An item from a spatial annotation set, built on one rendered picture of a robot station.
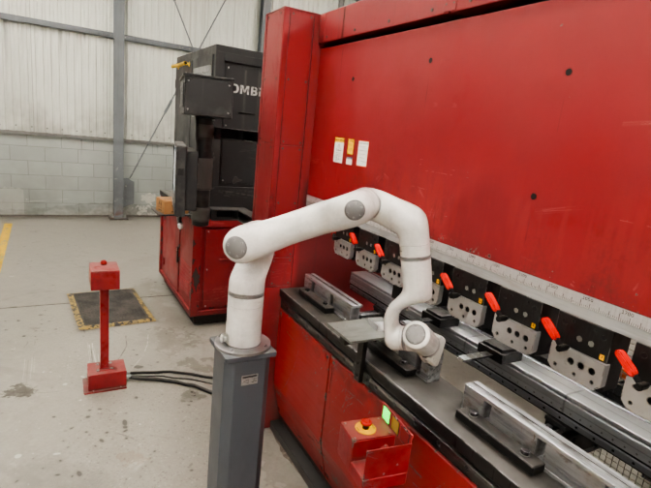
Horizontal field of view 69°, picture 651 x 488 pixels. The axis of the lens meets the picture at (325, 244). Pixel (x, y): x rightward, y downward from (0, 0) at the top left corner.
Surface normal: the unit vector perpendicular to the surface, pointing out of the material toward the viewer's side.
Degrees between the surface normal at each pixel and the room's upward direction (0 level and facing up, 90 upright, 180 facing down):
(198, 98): 90
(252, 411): 90
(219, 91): 90
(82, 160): 90
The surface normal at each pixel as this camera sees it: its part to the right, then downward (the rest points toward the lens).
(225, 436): -0.26, 0.19
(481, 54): -0.88, 0.02
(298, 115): 0.48, 0.25
